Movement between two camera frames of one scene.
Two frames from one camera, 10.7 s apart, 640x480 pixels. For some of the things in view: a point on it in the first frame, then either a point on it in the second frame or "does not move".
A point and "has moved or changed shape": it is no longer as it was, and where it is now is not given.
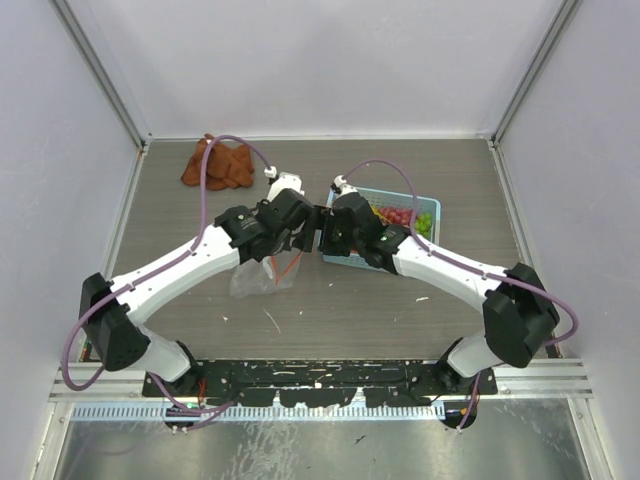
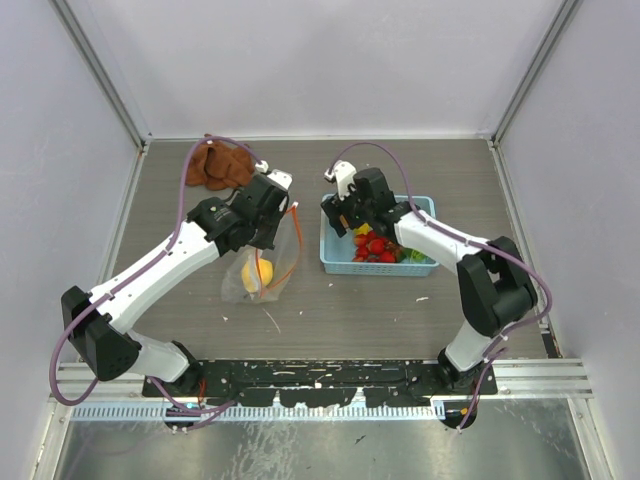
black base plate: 316,382 does not move
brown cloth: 229,166 does not move
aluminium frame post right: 565,13 does not move
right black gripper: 326,246 to 335,207
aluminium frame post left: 103,74 does not move
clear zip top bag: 275,272 has moved or changed shape
